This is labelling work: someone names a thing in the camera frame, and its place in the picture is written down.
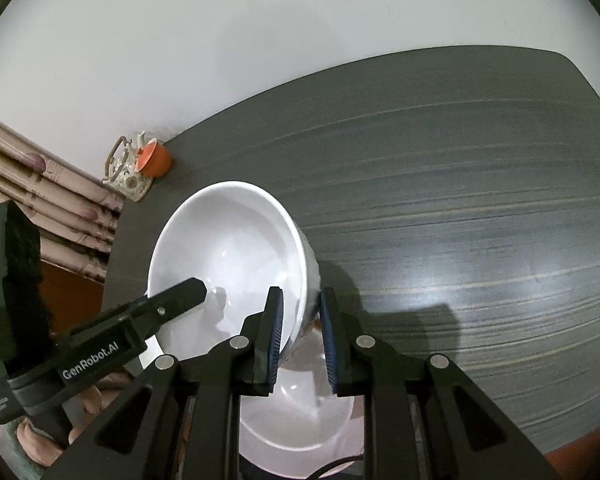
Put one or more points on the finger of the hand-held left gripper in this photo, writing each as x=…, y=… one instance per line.
x=170, y=300

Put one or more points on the person's left hand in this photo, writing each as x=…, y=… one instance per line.
x=35, y=442

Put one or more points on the white bowl with cartoon print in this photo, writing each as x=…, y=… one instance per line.
x=290, y=415

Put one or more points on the floral ceramic teapot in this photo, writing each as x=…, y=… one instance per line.
x=125, y=175

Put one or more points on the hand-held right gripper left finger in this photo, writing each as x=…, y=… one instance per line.
x=272, y=345

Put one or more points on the white ribbed bowl rabbit print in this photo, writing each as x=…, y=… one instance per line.
x=230, y=255

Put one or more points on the orange cup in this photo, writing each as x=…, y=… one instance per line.
x=155, y=160

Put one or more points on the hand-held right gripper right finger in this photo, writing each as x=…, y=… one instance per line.
x=330, y=345

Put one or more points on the beige patterned curtain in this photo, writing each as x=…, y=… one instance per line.
x=40, y=200

